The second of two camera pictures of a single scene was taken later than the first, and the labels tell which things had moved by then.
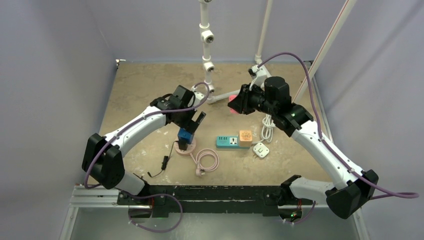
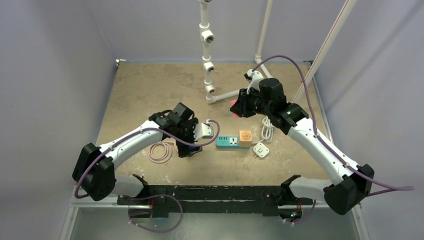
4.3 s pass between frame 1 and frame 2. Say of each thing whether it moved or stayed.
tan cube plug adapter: stayed
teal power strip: stayed
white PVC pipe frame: stayed
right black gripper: stayed
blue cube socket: moved
